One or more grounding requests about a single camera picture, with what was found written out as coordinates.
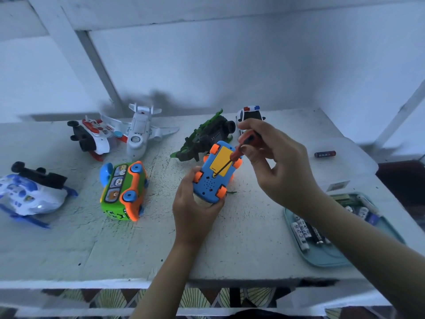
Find yellow orange toy car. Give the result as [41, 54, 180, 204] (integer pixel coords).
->
[193, 140, 243, 203]

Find pile of batteries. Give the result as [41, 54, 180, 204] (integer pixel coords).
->
[292, 195, 383, 253]

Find white blue toy vehicle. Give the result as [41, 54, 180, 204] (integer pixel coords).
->
[0, 161, 79, 229]

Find clear plastic container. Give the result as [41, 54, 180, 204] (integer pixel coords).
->
[299, 136, 379, 193]

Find green orange toy car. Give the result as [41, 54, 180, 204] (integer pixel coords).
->
[99, 160, 148, 222]

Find black white toy car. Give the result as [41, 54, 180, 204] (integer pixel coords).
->
[236, 105, 267, 133]

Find white toy airplane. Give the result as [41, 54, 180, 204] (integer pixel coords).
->
[100, 103, 180, 160]

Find dark green toy helicopter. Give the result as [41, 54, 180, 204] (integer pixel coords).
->
[170, 109, 237, 162]

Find person's left forearm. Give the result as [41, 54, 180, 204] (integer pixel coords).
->
[129, 239, 200, 319]

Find red screwdriver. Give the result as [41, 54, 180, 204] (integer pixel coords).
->
[229, 129, 263, 163]

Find person's left hand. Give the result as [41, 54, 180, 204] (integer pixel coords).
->
[173, 184, 227, 249]

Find dark brown storage box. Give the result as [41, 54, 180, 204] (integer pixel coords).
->
[379, 159, 425, 210]

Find teal container lid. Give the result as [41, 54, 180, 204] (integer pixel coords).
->
[283, 191, 406, 268]

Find red white toy vehicle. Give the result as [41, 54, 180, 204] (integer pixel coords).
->
[66, 116, 127, 161]

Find person's right hand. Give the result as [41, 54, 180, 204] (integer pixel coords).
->
[236, 118, 323, 213]

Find person's right forearm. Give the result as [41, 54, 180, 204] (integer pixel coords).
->
[299, 196, 425, 319]

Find person's dark trousers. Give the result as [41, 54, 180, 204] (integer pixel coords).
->
[226, 309, 293, 319]

